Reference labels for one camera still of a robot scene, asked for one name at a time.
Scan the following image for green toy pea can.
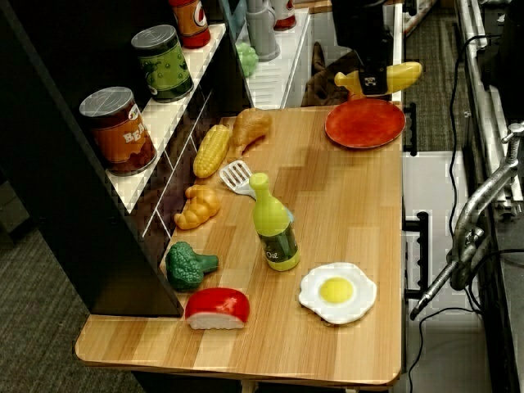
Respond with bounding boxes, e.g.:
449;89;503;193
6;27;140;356
130;25;196;104

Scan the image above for green toy oil bottle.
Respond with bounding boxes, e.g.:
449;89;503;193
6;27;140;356
249;172;300;272

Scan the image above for orange toy croissant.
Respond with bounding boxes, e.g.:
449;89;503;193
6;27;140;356
174;183;221;231

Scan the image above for yellow toy banana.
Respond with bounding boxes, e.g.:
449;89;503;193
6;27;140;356
334;61;423;101

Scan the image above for red round plate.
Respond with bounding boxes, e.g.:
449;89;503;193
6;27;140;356
324;98;407;149

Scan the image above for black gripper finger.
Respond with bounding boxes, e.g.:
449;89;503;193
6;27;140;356
358;61;390;98

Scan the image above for brown cloth in sink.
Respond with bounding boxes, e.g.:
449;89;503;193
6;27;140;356
301;40;362;109

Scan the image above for blue-handled grey toy spatula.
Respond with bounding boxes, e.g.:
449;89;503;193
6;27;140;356
219;160;296;223

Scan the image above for green toy broccoli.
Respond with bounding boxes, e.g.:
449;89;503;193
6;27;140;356
165;241;220;293

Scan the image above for black cable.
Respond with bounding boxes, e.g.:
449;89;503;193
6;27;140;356
406;34;524;393

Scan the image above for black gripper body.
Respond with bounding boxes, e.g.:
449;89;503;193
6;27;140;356
350;28;391;74

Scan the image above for black toy kitchen shelf unit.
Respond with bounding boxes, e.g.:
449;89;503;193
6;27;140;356
0;0;255;318

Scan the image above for red toy tuna sushi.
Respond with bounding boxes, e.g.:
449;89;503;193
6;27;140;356
184;287;251;331

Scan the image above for red white toy container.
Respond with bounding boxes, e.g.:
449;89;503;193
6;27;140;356
272;0;297;31

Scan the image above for toy fried egg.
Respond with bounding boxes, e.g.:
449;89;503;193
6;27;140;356
297;262;378;326

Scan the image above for aluminium frame rail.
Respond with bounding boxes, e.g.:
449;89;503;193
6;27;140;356
453;0;508;210

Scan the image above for red toy ketchup bottle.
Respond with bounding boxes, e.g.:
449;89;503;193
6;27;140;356
168;0;212;50

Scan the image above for yellow toy corn cob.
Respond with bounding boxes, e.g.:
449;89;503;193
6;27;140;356
192;124;232;179

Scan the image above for brown toy chicken drumstick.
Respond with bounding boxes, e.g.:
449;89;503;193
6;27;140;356
232;108;273;155

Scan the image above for metal clamp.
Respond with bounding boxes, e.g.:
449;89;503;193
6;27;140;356
409;122;524;322

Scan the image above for orange toy bean can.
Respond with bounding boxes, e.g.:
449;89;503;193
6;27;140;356
79;86;158;178

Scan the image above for white toy sink cabinet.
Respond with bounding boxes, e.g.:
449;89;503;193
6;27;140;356
244;2;404;111

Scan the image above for black table bracket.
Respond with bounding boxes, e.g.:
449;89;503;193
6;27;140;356
402;102;418;157
402;211;431;296

